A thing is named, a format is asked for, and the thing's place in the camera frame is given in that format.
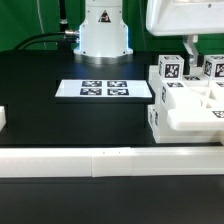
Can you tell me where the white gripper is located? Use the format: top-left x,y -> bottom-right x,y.
146,0 -> 224,68

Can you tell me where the white chair back frame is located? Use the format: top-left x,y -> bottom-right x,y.
149,66 -> 224,131

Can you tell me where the white chair seat part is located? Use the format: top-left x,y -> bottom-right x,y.
148,105 -> 224,143

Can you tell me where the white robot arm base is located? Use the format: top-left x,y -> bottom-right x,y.
74,0 -> 133,64

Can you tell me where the white front fence wall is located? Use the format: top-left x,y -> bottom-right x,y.
0,146 -> 224,178

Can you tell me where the white fence wall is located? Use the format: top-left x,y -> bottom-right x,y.
0,106 -> 6,132
0,146 -> 224,178

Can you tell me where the black cable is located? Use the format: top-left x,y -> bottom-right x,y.
13,29 -> 81,51

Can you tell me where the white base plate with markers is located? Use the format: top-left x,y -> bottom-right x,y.
55,79 -> 152,99

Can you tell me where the white left fence wall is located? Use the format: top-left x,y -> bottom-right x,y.
0,106 -> 6,132

